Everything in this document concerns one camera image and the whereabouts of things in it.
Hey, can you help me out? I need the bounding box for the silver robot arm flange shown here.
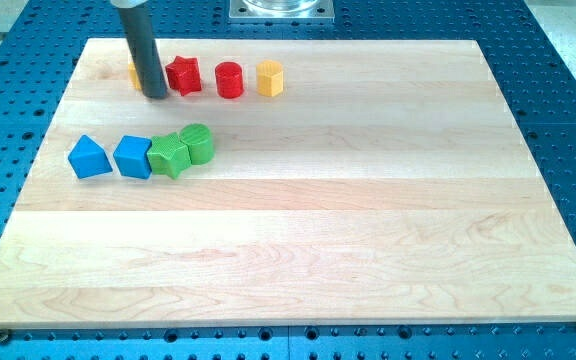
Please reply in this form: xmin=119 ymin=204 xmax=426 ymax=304
xmin=110 ymin=0 xmax=148 ymax=9

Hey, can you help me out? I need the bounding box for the yellow hexagon block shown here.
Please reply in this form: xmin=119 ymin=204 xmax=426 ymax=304
xmin=256 ymin=60 xmax=284 ymax=97

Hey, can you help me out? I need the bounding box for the light wooden board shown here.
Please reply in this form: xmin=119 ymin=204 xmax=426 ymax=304
xmin=0 ymin=38 xmax=576 ymax=329

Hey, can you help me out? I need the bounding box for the green cylinder block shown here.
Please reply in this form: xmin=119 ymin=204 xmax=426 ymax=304
xmin=179 ymin=123 xmax=215 ymax=165

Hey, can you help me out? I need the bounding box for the red cylinder block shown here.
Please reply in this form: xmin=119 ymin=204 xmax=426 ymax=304
xmin=215 ymin=62 xmax=244 ymax=99

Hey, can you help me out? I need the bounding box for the green star block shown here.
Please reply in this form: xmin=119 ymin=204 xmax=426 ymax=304
xmin=147 ymin=132 xmax=192 ymax=179

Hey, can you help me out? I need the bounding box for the red star block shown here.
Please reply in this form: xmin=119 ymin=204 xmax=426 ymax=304
xmin=165 ymin=56 xmax=202 ymax=96

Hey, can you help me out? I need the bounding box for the blue cube block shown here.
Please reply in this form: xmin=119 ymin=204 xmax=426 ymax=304
xmin=113 ymin=135 xmax=151 ymax=179

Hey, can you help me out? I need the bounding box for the yellow block behind rod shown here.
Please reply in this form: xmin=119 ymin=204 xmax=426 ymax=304
xmin=127 ymin=62 xmax=142 ymax=91

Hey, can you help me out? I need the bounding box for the blue triangle block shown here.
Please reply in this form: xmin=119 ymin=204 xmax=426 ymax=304
xmin=67 ymin=135 xmax=112 ymax=179

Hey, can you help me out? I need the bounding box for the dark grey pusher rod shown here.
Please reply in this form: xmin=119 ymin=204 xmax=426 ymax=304
xmin=114 ymin=1 xmax=168 ymax=99

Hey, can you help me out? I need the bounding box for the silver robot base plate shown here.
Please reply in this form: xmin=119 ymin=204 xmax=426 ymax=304
xmin=228 ymin=0 xmax=335 ymax=23

